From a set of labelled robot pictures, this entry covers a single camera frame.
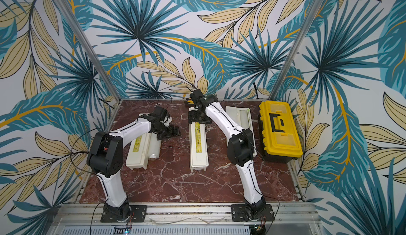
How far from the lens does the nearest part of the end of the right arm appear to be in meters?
0.67

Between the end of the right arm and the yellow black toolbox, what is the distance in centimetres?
34

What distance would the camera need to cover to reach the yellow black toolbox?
80cm
